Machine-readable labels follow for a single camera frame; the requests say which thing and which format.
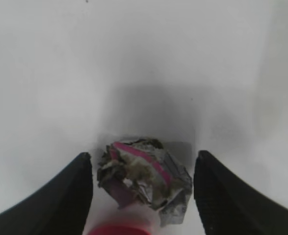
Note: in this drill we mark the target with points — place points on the pinkish paper ball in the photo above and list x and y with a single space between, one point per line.
145 172

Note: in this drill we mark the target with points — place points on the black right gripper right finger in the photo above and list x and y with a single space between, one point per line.
229 206

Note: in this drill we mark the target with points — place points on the pink pencil sharpener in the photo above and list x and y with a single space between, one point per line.
120 228

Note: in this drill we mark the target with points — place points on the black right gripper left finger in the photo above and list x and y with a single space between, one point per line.
60 207

